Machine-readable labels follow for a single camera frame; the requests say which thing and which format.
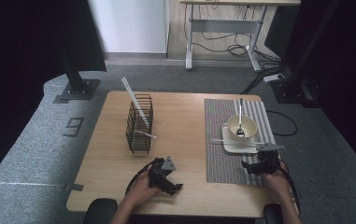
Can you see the person's left hand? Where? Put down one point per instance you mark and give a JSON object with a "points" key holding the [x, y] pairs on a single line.
{"points": [[141, 193]]}

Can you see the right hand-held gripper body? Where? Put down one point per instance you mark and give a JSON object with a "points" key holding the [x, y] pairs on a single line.
{"points": [[269, 161]]}

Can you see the black stand with base plate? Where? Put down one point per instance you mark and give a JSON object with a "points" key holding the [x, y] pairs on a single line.
{"points": [[79, 90]]}

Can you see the cream bowl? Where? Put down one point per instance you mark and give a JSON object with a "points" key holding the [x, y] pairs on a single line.
{"points": [[249, 123]]}

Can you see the black stand with dark base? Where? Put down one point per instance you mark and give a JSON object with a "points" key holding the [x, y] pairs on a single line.
{"points": [[294, 93]]}

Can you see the grey tape piece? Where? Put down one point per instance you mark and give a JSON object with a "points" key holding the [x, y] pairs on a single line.
{"points": [[75, 187]]}

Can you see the black curtain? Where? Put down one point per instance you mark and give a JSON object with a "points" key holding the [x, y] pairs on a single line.
{"points": [[17, 62], [353, 77]]}

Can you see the white power strip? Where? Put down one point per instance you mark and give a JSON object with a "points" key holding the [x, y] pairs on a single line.
{"points": [[273, 77]]}

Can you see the black chair armrest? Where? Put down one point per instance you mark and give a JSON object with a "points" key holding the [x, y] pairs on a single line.
{"points": [[272, 214], [99, 211]]}

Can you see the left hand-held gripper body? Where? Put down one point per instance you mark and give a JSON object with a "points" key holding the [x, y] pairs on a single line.
{"points": [[161, 171]]}

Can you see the person's right hand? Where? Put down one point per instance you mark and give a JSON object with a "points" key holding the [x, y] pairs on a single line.
{"points": [[277, 183]]}

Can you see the white-legged desk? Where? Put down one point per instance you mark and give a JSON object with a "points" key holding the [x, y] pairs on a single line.
{"points": [[225, 25]]}

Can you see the metal spoon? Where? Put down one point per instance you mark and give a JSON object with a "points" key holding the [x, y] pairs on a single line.
{"points": [[240, 132]]}

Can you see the white square plate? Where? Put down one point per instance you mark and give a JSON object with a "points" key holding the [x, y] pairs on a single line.
{"points": [[244, 148]]}

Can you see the grey striped placemat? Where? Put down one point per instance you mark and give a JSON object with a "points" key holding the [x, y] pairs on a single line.
{"points": [[216, 161]]}

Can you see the long white stick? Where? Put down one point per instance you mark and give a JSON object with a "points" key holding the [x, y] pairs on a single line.
{"points": [[133, 96]]}

